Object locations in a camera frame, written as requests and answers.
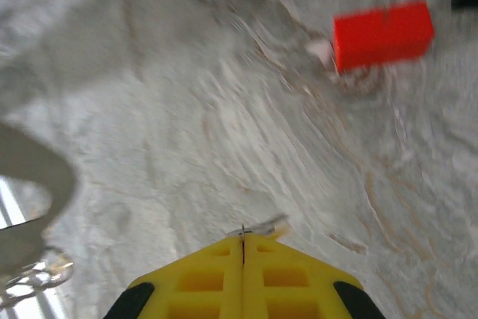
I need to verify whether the yellow capped key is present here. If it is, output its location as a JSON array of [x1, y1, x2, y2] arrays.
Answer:
[[228, 214, 291, 241]]

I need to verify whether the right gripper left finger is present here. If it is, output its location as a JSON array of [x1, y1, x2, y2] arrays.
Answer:
[[102, 236, 244, 319]]

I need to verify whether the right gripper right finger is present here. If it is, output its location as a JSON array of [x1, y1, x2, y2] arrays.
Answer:
[[243, 234, 388, 319]]

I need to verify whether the small red cylinder piece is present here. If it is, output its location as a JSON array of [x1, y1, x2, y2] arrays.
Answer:
[[304, 0, 436, 98]]

